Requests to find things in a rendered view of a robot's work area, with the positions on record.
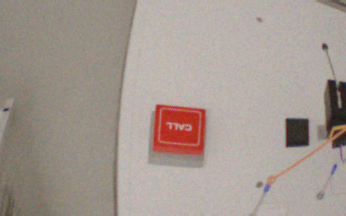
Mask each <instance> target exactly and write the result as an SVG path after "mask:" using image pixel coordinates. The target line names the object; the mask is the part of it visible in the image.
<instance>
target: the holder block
mask: <svg viewBox="0 0 346 216"><path fill-rule="evenodd" d="M338 92H340V100H341V107H339V104H338V94H337V88H336V80H332V79H327V82H326V87H325V91H324V106H325V118H326V122H325V123H326V131H331V130H330V129H331V128H330V125H331V122H332V119H346V82H343V81H339V84H338ZM327 95H328V97H327Z"/></svg>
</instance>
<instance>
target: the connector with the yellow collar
mask: <svg viewBox="0 0 346 216"><path fill-rule="evenodd" d="M341 125H346V119H332V122H331V125H330V128H331V129H330V130H332V128H333V127H335V126H341ZM340 143H341V145H342V147H344V146H346V131H344V132H343V133H342V134H340V135H339V136H338V137H336V138H335V139H334V140H332V143H331V144H332V149H337V148H339V146H340Z"/></svg>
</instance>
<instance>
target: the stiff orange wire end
mask: <svg viewBox="0 0 346 216"><path fill-rule="evenodd" d="M344 131H346V127H345V128H344V129H342V130H341V131H340V132H339V133H337V134H336V135H335V136H333V137H332V138H330V139H329V140H328V141H326V142H325V143H324V144H323V145H321V146H320V147H318V148H316V149H315V150H314V151H313V152H311V153H310V154H308V155H306V156H305V157H304V158H303V159H301V160H300V161H298V162H297V163H295V164H294V165H293V166H291V167H289V168H287V169H285V170H284V171H282V172H281V173H279V174H277V175H276V176H273V175H270V176H269V177H268V178H267V182H266V183H268V184H270V185H272V184H274V183H275V182H276V179H277V178H278V177H280V176H282V175H283V174H284V173H286V172H288V171H289V170H290V169H292V168H294V167H295V166H297V165H299V164H300V163H302V162H303V161H305V160H306V159H307V158H308V157H310V156H311V155H313V154H315V153H316V152H317V151H318V150H320V149H321V148H323V147H325V146H326V145H327V144H328V143H330V142H331V141H332V140H334V139H335V138H336V137H338V136H339V135H340V134H342V133H343V132H344ZM271 177H272V178H273V179H274V181H273V182H270V181H269V179H270V178H271Z"/></svg>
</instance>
